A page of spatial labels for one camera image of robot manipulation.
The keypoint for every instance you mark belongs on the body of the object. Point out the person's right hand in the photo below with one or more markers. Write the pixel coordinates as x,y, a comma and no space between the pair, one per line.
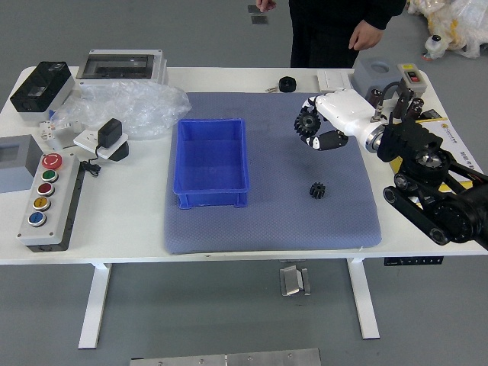
266,4

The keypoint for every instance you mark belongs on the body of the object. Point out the person's left hand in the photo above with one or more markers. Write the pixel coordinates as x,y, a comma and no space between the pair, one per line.
366,36

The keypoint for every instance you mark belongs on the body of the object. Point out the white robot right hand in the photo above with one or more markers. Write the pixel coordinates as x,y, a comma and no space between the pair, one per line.
347,108

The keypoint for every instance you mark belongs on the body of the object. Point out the big black gear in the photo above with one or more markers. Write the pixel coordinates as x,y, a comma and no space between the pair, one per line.
309,122

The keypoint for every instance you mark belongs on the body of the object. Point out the small black gear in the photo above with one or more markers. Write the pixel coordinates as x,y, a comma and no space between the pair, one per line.
317,190

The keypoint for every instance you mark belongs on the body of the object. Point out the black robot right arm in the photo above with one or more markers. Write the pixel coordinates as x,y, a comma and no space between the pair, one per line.
411,141

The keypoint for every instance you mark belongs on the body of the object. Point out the person's left forearm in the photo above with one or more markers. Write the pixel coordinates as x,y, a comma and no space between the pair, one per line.
383,13

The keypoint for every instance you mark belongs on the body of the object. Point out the blue plastic box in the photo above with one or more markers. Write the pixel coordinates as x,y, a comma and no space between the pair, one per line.
209,160

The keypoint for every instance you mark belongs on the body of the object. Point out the grey distribution box clear cover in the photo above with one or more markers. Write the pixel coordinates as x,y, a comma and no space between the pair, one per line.
118,65

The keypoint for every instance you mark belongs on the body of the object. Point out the grey box with window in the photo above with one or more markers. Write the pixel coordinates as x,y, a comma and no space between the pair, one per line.
15,175

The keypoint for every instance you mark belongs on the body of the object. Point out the grey five-button control box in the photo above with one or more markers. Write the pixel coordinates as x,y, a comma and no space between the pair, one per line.
38,234

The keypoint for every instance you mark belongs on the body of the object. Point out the metal floor socket cover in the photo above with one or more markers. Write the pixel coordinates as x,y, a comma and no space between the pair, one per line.
256,9
259,20

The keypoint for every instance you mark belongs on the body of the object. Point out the grey block with round hole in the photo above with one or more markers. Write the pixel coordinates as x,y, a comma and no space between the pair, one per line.
371,76

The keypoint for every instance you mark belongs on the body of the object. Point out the person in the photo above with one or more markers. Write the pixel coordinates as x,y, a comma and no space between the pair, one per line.
324,30

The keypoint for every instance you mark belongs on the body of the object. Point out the white plastic bottle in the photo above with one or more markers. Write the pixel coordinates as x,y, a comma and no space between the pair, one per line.
436,47

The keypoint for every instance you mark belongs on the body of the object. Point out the small black card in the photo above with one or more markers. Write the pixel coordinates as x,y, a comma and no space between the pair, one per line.
431,115

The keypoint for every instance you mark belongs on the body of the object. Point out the heap of white plastic bags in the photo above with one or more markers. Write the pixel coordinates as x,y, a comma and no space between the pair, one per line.
465,23

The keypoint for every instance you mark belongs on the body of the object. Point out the yellow and white carton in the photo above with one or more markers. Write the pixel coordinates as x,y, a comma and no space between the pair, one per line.
457,137

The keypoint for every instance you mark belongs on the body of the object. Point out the blue-grey foam mat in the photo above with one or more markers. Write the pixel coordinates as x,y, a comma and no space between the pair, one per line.
286,221

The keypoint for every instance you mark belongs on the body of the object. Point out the clear plastic bag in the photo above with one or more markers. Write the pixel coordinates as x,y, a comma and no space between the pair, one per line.
141,106

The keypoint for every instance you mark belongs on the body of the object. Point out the black table control panel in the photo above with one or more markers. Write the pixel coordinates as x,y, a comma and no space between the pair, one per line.
413,261

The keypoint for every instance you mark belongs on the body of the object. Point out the white table leg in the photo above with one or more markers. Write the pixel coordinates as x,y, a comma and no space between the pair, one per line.
364,301
93,305

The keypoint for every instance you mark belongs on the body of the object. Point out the black power adapter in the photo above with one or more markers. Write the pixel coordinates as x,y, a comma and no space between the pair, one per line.
110,131

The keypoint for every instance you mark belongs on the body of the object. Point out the small white terminal connector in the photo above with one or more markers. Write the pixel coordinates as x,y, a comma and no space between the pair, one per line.
49,129

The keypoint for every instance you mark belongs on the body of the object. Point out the grey metal plate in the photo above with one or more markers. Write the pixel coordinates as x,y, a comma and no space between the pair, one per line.
228,359

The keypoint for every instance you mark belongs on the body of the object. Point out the white wall switch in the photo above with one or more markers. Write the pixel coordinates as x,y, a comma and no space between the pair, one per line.
334,79

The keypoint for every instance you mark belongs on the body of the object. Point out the grey red-black switch box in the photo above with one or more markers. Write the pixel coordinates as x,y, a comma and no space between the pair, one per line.
413,76

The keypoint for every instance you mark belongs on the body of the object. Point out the metal bracket on floor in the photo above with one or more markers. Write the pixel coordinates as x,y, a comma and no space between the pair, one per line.
291,280

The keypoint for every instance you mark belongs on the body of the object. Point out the black enclosure with white base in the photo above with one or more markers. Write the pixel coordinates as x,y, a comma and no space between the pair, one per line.
38,87

